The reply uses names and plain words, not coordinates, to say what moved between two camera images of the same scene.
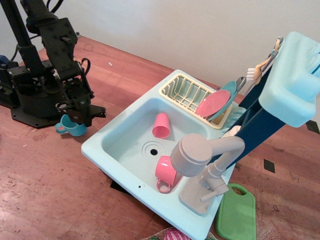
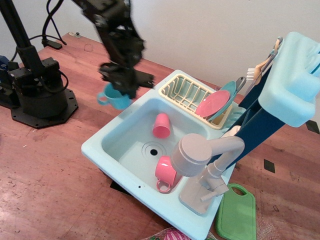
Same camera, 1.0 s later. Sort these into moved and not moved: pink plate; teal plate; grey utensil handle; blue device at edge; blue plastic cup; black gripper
Moved: black gripper; blue plastic cup
Not moved: teal plate; blue device at edge; grey utensil handle; pink plate
